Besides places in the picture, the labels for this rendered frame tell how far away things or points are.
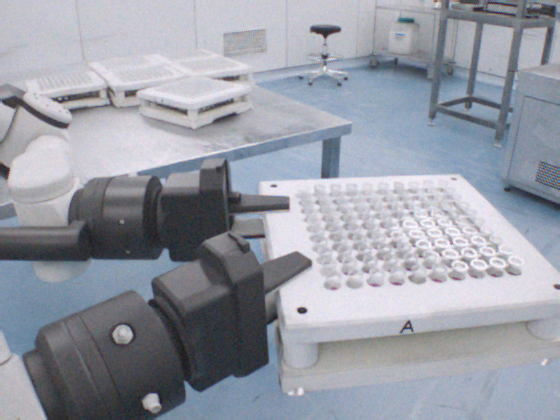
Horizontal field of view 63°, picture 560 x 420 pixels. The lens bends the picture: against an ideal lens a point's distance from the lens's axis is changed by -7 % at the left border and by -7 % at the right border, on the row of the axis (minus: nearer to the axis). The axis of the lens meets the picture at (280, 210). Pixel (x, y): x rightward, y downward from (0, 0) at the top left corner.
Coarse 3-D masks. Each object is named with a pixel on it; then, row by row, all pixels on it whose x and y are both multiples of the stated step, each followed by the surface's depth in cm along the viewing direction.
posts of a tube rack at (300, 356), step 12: (528, 324) 39; (540, 324) 38; (552, 324) 37; (540, 336) 38; (552, 336) 38; (288, 348) 35; (300, 348) 35; (312, 348) 35; (288, 360) 36; (300, 360) 36; (312, 360) 36
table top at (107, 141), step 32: (64, 64) 220; (256, 96) 160; (96, 128) 132; (128, 128) 132; (160, 128) 131; (224, 128) 131; (256, 128) 130; (288, 128) 130; (320, 128) 130; (96, 160) 111; (128, 160) 111; (160, 160) 111; (192, 160) 112; (0, 192) 96
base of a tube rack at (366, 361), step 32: (320, 352) 37; (352, 352) 37; (384, 352) 37; (416, 352) 37; (448, 352) 37; (480, 352) 37; (512, 352) 38; (544, 352) 38; (288, 384) 36; (320, 384) 37; (352, 384) 37
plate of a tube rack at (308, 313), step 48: (288, 192) 52; (288, 240) 44; (288, 288) 37; (384, 288) 37; (432, 288) 37; (480, 288) 37; (528, 288) 37; (288, 336) 34; (336, 336) 34; (384, 336) 35
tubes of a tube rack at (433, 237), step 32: (320, 192) 50; (352, 192) 51; (384, 192) 51; (416, 192) 50; (352, 224) 44; (384, 224) 45; (416, 224) 44; (448, 224) 45; (384, 256) 39; (416, 256) 40; (448, 256) 39; (480, 256) 40
